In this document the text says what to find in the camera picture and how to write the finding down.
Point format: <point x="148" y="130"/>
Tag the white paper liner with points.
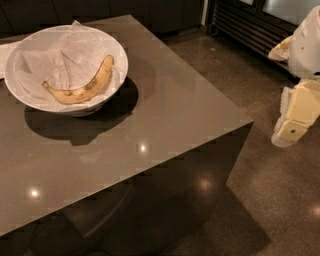
<point x="66" y="56"/>

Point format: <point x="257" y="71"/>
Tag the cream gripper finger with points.
<point x="299" y="109"/>
<point x="281" y="51"/>

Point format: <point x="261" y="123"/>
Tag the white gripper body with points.
<point x="307" y="50"/>

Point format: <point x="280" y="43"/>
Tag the yellow spotted banana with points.
<point x="86" y="92"/>

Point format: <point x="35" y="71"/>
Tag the white bowl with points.
<point x="20" y="87"/>

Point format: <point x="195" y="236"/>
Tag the dark slatted appliance grille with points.
<point x="260" y="24"/>

